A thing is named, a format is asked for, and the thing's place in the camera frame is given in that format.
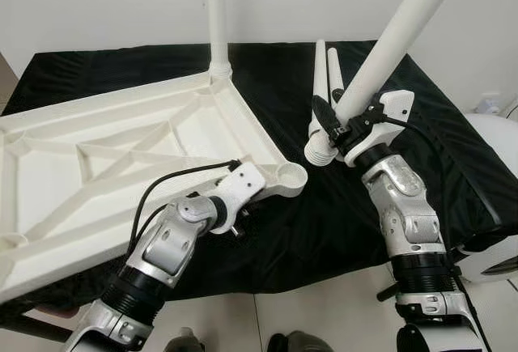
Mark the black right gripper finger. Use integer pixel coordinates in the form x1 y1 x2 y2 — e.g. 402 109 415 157
311 95 340 139

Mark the white plastic table leg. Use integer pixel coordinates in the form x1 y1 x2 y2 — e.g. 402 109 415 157
327 45 346 100
304 0 471 167
206 0 234 83
312 40 330 129

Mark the black tablecloth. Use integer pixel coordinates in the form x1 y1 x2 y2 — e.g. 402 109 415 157
0 40 518 326

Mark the robot left leg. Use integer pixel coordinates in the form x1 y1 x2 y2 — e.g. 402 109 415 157
165 328 204 352

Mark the robot leg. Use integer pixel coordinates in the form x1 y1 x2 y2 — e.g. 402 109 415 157
165 328 204 352
267 331 329 352

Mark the robot right leg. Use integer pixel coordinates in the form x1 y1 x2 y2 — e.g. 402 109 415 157
267 331 329 352

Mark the white domed appliance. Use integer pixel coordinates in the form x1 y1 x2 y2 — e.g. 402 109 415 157
452 112 518 285

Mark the black metal table leg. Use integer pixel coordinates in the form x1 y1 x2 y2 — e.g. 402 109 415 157
376 282 403 302
0 314 75 346

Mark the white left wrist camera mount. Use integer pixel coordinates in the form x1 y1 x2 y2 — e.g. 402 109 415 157
214 160 268 212

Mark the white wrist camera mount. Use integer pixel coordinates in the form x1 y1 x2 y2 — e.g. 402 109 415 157
343 89 416 168
214 160 268 212

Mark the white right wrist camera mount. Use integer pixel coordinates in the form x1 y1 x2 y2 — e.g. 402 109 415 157
343 89 416 168

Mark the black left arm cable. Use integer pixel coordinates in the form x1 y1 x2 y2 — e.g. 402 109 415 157
125 158 243 257

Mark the white wall socket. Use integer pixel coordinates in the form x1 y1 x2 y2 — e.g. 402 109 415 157
478 95 503 117

